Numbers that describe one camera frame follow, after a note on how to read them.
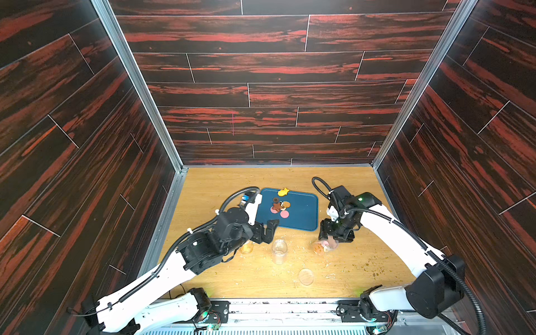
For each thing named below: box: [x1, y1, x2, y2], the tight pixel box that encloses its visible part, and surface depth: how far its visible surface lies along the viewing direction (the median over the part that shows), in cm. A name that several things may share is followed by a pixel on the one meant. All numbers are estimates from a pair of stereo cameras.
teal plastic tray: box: [256, 188, 319, 232], surface depth 104 cm
